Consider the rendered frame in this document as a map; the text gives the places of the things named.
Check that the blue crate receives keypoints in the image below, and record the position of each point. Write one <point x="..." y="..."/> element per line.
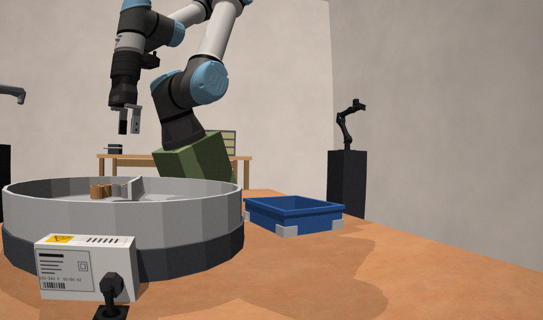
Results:
<point x="289" y="216"/>

